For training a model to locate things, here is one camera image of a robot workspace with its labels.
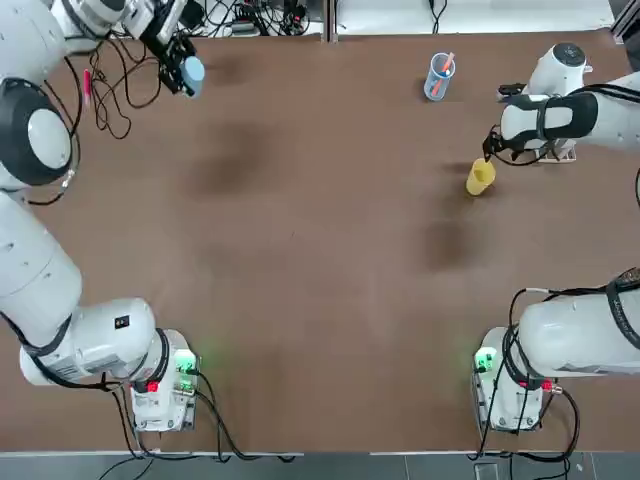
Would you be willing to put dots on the blue plastic cup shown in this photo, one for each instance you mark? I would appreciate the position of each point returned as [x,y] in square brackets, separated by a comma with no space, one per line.
[194,75]

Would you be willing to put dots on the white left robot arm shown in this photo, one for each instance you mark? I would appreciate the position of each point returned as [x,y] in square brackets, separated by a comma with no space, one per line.
[45,280]

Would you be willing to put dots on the aluminium frame post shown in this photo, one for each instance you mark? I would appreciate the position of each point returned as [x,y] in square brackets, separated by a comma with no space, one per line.
[330,20]
[627,20]

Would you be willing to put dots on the blue white pen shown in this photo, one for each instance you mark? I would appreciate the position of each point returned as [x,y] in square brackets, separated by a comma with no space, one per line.
[446,66]

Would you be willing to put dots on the pink marker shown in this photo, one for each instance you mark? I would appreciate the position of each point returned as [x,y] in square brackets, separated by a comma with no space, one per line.
[87,87]

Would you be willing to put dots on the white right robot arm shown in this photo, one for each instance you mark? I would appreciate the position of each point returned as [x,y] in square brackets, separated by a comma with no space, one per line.
[570,340]

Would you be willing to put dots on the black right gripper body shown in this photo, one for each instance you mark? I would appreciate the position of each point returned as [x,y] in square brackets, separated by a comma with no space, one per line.
[512,145]

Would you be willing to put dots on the clear blue pen cup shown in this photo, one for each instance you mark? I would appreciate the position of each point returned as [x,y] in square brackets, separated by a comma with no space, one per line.
[435,90]

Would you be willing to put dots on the orange pen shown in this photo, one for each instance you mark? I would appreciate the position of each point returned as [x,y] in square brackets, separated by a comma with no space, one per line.
[445,72]

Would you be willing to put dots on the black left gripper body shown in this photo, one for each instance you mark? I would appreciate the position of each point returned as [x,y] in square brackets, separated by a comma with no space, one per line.
[162,44]

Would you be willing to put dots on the yellow plastic cup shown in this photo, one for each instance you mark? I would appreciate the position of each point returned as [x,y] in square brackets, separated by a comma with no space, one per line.
[480,180]

